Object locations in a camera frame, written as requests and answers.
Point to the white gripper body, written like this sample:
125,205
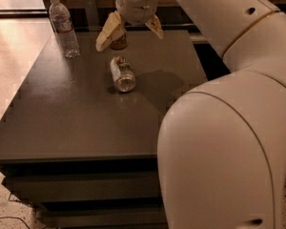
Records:
137,8

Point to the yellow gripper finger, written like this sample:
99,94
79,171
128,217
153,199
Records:
112,30
155,26

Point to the silver 7up can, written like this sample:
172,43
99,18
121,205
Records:
122,74

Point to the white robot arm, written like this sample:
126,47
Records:
221,148

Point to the orange soda can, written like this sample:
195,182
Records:
120,43

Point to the clear plastic water bottle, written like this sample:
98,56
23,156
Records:
62,23

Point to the upper grey drawer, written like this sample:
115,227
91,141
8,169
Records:
85,187

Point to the grey drawer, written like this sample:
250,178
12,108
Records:
150,217
85,187

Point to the lower grey drawer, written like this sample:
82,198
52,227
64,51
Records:
150,217

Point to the left metal bracket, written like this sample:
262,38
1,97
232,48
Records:
91,14

